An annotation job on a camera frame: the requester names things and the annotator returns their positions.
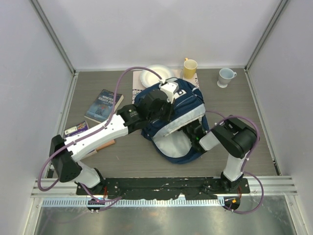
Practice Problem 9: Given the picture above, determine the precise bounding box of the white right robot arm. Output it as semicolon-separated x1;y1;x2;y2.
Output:
180;116;260;193

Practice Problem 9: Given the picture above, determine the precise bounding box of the Nineteen Eighty-Four book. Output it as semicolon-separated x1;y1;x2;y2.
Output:
84;89;124;123

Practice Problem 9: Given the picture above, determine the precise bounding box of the white paper plate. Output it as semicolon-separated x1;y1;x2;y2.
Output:
139;65;175;88

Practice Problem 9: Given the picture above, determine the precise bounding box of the blue student backpack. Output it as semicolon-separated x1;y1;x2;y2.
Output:
141;77;209;164

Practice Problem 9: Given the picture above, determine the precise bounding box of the yellow mug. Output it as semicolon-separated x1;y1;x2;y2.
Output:
183;58;198;79

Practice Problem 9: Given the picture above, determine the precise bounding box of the slotted cable duct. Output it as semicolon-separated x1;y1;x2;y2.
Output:
42;197;224;207

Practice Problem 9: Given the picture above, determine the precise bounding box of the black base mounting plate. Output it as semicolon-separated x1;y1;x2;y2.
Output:
89;177;250;200

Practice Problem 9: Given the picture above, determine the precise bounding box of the brown leather wallet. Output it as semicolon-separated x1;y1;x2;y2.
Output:
95;140;115;152

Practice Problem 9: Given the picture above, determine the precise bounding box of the patterned cloth placemat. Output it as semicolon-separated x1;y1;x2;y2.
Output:
132;69;200;103

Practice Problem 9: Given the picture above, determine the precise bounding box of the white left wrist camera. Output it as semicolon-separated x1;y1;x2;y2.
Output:
159;81;179;103

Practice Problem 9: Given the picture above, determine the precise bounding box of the light blue mug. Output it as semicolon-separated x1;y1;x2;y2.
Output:
217;68;237;88

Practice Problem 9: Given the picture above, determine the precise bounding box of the purple paperback book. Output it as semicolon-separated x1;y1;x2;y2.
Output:
64;120;89;137

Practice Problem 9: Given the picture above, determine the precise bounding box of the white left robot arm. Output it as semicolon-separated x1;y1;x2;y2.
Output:
49;89;175;195

